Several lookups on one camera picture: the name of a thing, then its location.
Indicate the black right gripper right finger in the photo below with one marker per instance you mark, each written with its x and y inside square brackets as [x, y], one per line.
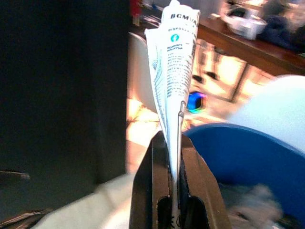
[202, 181]

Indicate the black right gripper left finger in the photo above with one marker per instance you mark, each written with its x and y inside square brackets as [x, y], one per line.
[145, 190]

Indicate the white printed plastic wrapper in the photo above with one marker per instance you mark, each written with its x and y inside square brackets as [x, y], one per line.
[174, 71]

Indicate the blue plastic bin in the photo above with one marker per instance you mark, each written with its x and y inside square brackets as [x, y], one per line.
[238, 155]

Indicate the small blue cube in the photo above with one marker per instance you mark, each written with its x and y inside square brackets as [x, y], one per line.
[196, 102]

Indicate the pale bin liner bag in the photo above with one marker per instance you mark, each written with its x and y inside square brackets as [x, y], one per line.
[274, 107]

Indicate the brown wooden table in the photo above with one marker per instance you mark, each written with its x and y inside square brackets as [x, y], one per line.
[252, 51]

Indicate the white bowl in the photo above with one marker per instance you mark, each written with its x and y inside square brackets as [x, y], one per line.
[245, 26]

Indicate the dark blue cloth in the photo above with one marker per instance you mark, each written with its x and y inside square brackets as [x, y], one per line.
[278, 33]

